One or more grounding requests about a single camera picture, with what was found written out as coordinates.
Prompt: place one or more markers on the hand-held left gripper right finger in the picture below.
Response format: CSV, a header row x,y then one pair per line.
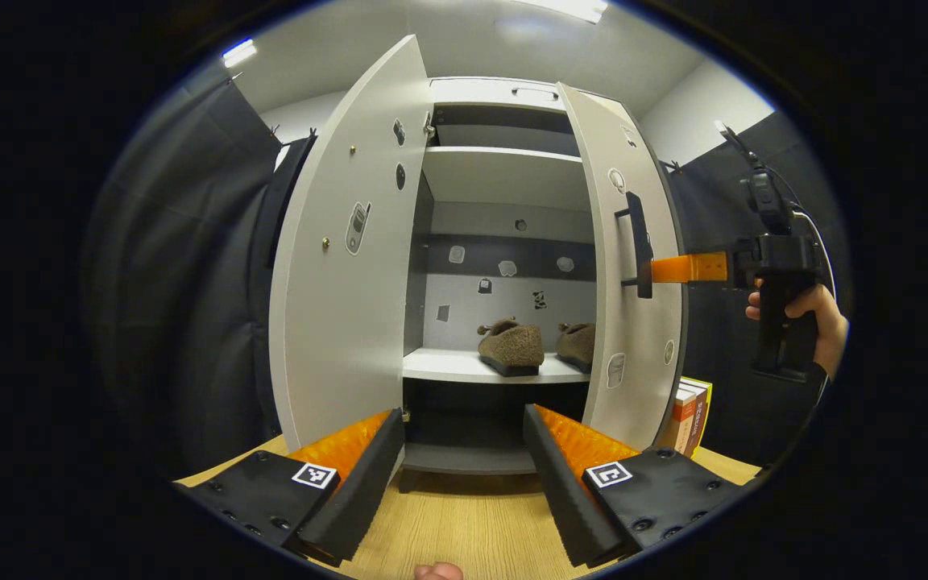
x,y
557,483

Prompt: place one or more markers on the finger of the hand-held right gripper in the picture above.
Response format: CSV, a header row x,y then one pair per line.
x,y
689,268

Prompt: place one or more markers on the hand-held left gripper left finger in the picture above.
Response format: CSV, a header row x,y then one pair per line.
x,y
367,483

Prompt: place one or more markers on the white cabinet door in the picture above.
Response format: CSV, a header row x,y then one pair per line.
x,y
335,322
641,346

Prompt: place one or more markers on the brown fuzzy shoe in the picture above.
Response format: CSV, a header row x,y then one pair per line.
x,y
512,345
578,342

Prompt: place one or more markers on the white shoe cabinet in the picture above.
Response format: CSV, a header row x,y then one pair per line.
x,y
504,177

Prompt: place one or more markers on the black backdrop cloth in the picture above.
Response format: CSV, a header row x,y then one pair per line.
x,y
722,338
182,282

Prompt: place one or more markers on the yellow cover book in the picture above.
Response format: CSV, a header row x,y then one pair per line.
x,y
703,419

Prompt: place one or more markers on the wide ceiling light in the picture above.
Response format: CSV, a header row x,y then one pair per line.
x,y
565,8

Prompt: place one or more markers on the narrow ceiling light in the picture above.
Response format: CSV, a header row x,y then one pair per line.
x,y
239,53

